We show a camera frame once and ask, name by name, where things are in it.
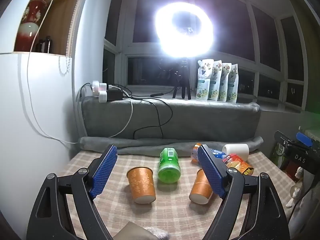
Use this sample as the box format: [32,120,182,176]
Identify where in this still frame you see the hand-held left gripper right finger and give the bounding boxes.
[197,144,290,240]

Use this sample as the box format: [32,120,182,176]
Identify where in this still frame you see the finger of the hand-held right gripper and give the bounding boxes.
[296,131,315,147]

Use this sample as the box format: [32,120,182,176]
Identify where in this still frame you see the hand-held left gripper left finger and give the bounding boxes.
[26,144,118,240]

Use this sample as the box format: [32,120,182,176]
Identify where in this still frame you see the orange patterned paper cup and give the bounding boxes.
[189,169,214,204]
[126,166,157,204]

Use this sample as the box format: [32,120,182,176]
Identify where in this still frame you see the white paper cup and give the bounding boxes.
[222,143,250,162]

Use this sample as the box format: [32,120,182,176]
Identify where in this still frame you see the blue snack packet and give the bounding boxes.
[210,149,228,161]

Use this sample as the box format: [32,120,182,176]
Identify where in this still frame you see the green packet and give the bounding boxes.
[271,142,286,166]

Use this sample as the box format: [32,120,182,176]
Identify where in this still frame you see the red snack can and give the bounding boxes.
[222,154,255,176]

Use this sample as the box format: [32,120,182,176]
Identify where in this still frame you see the white fuzzy object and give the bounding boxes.
[286,167,304,208]

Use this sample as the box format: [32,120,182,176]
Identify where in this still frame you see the green plastic bottle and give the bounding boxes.
[157,147,181,184]

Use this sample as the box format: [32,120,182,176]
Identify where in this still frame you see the grey blanket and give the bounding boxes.
[78,96,264,157]

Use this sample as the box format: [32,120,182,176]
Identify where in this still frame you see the beige checkered tablecloth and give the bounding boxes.
[55,150,297,240]

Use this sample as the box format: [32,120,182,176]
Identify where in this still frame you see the black power strip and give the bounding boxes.
[107,89,124,102]

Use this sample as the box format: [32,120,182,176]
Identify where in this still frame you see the grey fuzzy object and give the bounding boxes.
[143,226,171,240]

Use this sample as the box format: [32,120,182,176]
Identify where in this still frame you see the white green refill pouch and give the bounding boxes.
[196,59,215,101]
[209,60,223,102]
[227,64,239,104]
[219,62,233,103]

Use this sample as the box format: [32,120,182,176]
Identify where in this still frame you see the black tripod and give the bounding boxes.
[172,57,192,100]

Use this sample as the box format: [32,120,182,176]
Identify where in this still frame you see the red white vase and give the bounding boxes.
[15,0,48,53]

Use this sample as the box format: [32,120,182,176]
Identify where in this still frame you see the short white cable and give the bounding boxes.
[109,95,133,138]

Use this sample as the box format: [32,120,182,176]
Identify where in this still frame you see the black cable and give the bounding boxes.
[125,86,176,139]

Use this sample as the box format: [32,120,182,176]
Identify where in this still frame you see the long white cable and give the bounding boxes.
[26,0,83,145]

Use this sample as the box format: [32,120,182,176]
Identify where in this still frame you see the white bead cord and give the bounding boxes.
[58,0,83,76]

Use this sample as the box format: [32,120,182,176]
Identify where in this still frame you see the white window frame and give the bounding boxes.
[103,0,311,113]

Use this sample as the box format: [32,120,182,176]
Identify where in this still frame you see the ring light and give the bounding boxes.
[154,1,215,58]

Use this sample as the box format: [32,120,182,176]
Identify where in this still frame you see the wooden wall niche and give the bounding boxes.
[12,0,83,56]

